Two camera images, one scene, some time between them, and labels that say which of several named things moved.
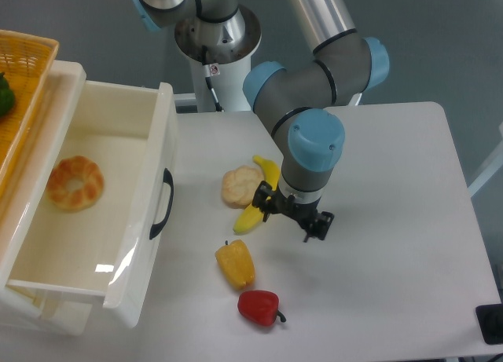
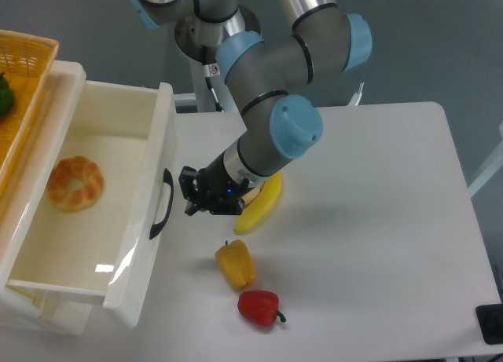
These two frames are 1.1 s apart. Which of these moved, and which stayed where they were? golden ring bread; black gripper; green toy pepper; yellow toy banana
Moved: black gripper
Stayed: yellow toy banana; green toy pepper; golden ring bread
